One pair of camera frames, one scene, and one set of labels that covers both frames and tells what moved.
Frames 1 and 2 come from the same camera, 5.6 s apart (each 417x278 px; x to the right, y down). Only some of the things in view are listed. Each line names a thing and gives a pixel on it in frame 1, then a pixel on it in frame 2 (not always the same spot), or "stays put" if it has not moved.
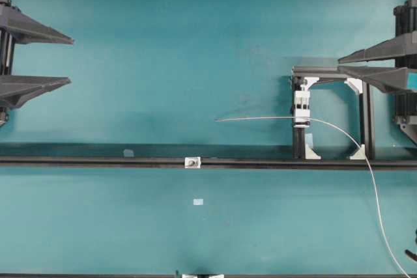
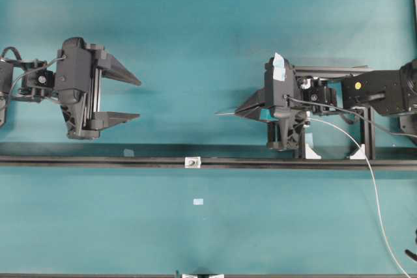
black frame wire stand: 298,82 stays put
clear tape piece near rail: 128,153 stays put
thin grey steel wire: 367,165 to 371,176
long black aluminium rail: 292,163 stays put
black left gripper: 15,90 to 80,68
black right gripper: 403,76 to 287,124
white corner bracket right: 360,154 stays put
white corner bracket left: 311,154 stays put
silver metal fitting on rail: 193,163 stays put
